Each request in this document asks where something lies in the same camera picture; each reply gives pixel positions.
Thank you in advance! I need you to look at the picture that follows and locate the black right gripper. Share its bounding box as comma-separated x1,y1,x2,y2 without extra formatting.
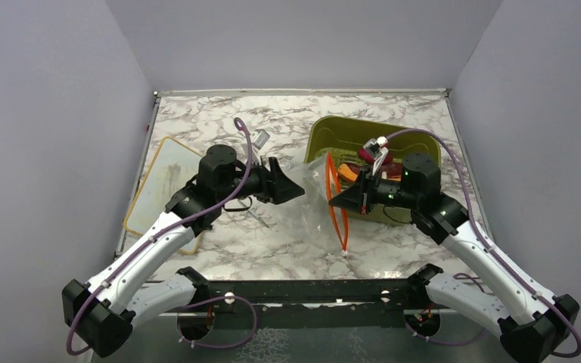
330,165,420,215

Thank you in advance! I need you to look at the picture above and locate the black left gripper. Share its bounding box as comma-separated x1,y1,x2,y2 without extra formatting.
218,155,305,205

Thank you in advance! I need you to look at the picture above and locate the purple toy sweet potato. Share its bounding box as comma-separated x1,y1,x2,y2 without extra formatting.
357,148,393,166

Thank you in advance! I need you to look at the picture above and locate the clear zip top bag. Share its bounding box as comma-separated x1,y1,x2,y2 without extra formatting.
273,152,350,258

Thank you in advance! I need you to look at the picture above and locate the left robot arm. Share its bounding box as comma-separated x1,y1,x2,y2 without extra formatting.
61,144,305,358

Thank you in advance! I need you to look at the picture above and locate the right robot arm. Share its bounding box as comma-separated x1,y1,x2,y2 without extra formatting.
329,153,579,362

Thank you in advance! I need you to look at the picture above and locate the orange toy pumpkin slice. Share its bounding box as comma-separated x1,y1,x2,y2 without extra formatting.
337,163,362,183

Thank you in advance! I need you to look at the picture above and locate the olive green plastic bin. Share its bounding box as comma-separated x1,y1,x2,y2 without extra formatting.
306,116,467,242

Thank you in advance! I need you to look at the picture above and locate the white cutting board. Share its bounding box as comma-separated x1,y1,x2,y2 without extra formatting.
121,137,201,250

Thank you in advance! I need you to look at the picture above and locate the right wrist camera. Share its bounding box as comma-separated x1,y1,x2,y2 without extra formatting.
362,136,389,175

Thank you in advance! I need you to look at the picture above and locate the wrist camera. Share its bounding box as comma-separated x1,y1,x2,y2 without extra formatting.
251,129,270,150
362,136,389,175

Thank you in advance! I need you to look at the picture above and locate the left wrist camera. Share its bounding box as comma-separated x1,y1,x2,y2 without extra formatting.
251,129,270,150

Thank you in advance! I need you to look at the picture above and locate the black base frame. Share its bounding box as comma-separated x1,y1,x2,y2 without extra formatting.
175,267,441,335

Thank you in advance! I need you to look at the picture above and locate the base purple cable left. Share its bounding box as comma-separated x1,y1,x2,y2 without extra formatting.
176,293,260,350

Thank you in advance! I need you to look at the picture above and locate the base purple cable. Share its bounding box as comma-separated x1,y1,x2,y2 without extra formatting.
404,272,490,348
176,293,260,350

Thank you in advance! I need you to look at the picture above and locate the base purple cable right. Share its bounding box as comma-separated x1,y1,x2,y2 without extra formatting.
404,272,490,348

